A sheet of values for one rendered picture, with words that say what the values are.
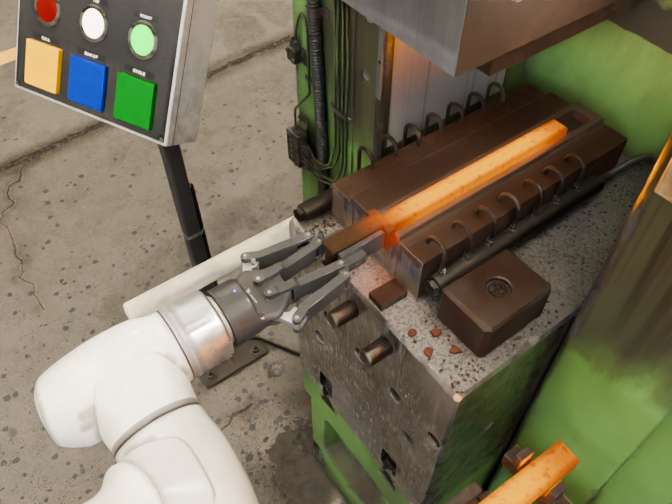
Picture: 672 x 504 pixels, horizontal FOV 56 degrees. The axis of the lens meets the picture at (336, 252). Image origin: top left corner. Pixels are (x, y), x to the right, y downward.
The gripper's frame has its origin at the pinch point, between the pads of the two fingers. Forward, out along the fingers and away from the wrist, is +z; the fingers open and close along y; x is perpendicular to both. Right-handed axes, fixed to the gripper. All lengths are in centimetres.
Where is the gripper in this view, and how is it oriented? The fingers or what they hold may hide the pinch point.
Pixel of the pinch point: (355, 243)
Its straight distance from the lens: 82.0
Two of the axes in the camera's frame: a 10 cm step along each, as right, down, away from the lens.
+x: 0.0, -6.5, -7.6
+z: 8.1, -4.5, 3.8
